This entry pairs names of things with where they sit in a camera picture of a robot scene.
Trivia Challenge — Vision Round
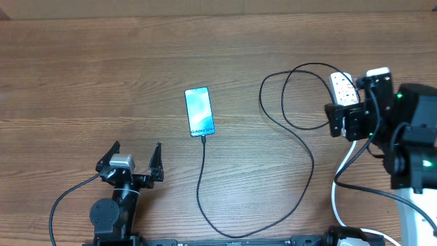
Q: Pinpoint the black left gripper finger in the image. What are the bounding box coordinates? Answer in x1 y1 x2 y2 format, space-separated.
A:
96 141 120 172
149 142 164 182

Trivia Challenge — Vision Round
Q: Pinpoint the white power strip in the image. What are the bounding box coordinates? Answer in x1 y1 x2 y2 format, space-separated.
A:
324 72 358 141

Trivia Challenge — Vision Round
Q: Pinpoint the Samsung Galaxy smartphone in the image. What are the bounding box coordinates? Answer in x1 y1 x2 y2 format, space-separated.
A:
184 87 215 137

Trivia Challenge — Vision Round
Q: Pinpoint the black USB charging cable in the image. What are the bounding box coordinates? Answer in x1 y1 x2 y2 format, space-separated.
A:
195 61 359 239

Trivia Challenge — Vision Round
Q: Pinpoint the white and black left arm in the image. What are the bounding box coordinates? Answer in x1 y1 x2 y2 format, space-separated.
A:
89 141 164 245

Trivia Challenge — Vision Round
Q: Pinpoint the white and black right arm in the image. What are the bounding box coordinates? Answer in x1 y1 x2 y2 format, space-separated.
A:
324 70 436 245

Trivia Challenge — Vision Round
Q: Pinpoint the white power strip cord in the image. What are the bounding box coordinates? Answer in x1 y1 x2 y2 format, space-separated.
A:
330 139 402 246

